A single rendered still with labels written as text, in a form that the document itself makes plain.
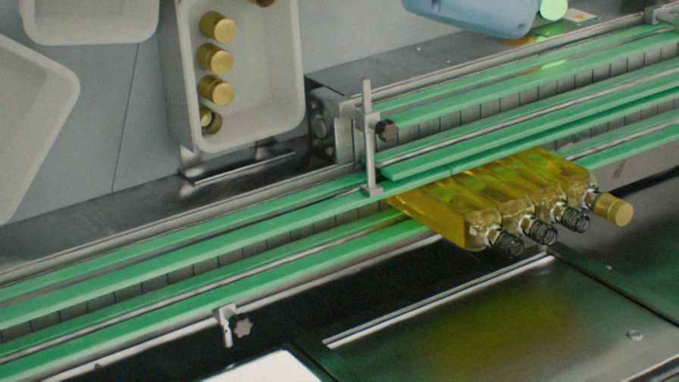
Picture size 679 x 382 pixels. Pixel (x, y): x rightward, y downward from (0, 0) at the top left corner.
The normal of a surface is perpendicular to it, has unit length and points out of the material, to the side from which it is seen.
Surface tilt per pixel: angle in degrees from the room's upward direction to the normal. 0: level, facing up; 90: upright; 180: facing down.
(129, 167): 0
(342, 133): 0
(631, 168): 0
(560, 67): 90
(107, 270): 90
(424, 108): 90
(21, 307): 90
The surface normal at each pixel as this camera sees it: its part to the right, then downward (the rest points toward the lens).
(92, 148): 0.54, 0.34
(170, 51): -0.84, 0.28
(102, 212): -0.06, -0.90
